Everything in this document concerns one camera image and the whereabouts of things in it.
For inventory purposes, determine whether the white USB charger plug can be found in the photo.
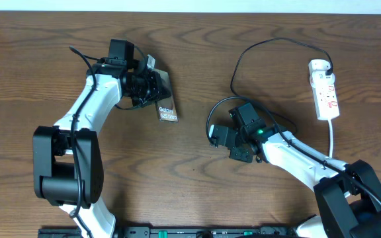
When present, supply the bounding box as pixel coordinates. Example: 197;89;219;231
308;59;331;74

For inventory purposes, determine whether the white power strip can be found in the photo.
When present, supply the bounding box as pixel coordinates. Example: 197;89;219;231
310;71;340;121

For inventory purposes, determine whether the bronze Galaxy smartphone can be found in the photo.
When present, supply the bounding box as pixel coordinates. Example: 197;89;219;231
155;69;179;123

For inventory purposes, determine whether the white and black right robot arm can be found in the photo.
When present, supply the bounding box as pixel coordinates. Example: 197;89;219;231
206;102;381;237

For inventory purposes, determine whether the black USB charging cable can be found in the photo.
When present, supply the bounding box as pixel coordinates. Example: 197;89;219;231
230;37;334;135

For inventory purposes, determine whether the white power strip cord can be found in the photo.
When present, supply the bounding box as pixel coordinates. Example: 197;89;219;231
327;119;335;159

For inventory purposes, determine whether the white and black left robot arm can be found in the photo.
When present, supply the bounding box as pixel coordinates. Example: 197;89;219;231
32;39;171;237

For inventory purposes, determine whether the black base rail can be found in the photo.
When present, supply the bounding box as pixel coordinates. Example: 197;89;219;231
38;225;297;238

